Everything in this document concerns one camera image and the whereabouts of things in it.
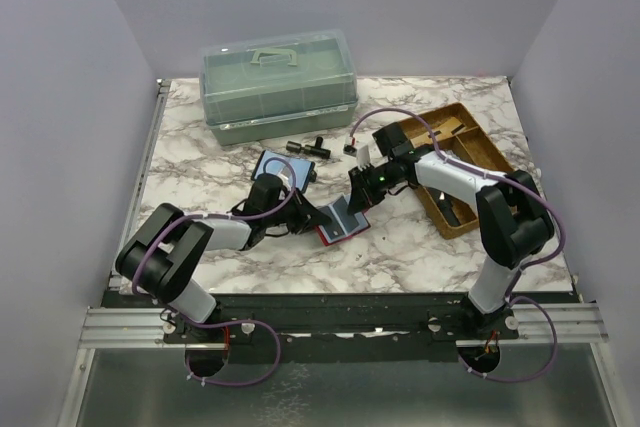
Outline red card holder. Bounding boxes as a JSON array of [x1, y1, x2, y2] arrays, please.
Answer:
[[316, 194, 370, 246]]

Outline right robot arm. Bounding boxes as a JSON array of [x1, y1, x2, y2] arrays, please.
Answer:
[[343, 123, 555, 329]]

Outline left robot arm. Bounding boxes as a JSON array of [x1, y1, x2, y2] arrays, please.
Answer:
[[115, 173, 331, 324]]

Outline smartphone with blue screen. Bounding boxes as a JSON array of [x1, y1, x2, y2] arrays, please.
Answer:
[[251, 150, 317, 193]]

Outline black T-shaped pipe fitting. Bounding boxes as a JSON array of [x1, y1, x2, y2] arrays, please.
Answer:
[[285, 136, 331, 159]]

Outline black tool in tray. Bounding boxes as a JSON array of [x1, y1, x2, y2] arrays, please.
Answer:
[[435, 192, 461, 227]]

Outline brown woven tray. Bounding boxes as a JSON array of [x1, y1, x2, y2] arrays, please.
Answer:
[[399, 103, 513, 240]]

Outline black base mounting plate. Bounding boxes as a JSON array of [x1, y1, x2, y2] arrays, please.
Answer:
[[164, 293, 519, 364]]

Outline green plastic storage box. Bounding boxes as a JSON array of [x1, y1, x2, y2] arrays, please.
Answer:
[[199, 30, 359, 146]]

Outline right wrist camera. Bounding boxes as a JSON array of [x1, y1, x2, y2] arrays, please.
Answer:
[[343, 143, 371, 169]]

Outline aluminium rail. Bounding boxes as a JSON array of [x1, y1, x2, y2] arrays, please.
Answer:
[[80, 303, 609, 350]]

